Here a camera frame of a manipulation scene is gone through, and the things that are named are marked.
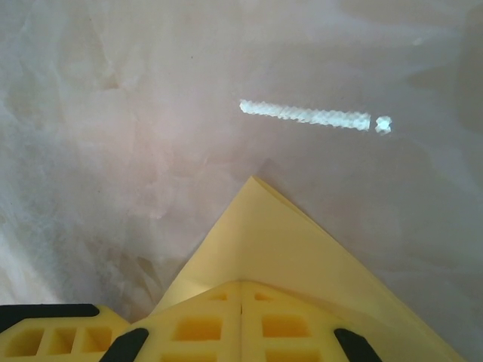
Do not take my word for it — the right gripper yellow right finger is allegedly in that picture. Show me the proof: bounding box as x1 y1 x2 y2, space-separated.
241 281 379 362

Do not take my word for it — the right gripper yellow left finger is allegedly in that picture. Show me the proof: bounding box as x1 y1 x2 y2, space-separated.
108 281 242 362

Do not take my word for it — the yellow paper sheet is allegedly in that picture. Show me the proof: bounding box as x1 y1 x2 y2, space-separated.
149 175 466 362

